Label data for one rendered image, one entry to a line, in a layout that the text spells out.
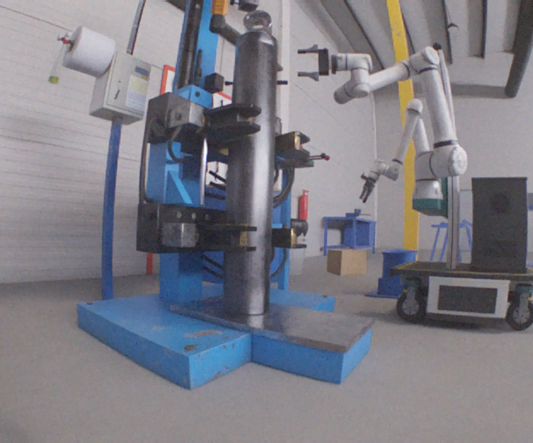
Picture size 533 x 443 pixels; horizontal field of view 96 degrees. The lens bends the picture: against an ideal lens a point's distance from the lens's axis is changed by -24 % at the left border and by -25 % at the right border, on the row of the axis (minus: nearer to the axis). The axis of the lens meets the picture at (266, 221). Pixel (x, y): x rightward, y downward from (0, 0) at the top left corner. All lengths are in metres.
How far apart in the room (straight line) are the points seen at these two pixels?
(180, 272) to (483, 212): 1.66
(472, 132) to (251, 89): 11.38
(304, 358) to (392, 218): 11.07
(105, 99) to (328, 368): 1.76
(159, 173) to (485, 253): 1.69
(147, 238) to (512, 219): 1.81
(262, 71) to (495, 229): 1.46
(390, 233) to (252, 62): 10.91
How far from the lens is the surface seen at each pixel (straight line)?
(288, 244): 1.48
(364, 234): 8.19
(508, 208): 1.90
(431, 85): 1.88
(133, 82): 2.10
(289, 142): 1.57
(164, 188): 1.32
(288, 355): 1.18
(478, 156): 12.25
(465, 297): 1.83
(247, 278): 1.34
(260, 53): 1.56
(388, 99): 13.17
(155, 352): 1.14
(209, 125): 1.31
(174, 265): 1.67
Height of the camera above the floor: 0.51
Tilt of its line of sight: 2 degrees up
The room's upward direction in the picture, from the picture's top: 2 degrees clockwise
